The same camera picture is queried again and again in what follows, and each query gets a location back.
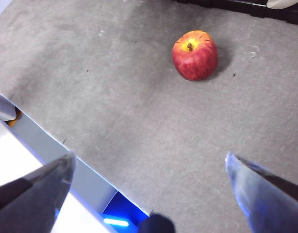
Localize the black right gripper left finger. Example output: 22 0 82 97
0 151 77 233

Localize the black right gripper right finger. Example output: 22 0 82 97
225 151 298 233

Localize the red yellow apple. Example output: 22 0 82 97
171 30 219 81

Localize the black plate rack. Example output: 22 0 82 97
174 0 298 26

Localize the white plate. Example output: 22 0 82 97
266 0 298 10

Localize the pale grey rounded fixture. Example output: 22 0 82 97
0 91 19 122

